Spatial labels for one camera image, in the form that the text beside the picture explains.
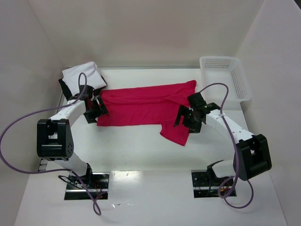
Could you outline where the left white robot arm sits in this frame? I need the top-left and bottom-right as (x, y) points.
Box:
(37, 85), (108, 183)

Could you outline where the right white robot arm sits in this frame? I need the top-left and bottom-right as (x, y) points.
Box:
(174, 93), (272, 181)

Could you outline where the folded black t-shirt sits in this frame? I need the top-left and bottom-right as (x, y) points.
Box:
(58, 79), (74, 101)

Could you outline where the folded white t-shirt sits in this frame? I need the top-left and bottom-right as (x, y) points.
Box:
(62, 61), (103, 95)

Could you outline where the white plastic basket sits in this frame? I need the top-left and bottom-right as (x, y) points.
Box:
(199, 56), (252, 103)

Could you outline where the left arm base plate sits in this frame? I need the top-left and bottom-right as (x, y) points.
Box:
(58, 172), (110, 201)

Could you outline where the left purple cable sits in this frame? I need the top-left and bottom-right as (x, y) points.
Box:
(0, 72), (102, 216)

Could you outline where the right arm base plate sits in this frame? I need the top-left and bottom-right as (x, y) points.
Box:
(191, 170), (226, 198)

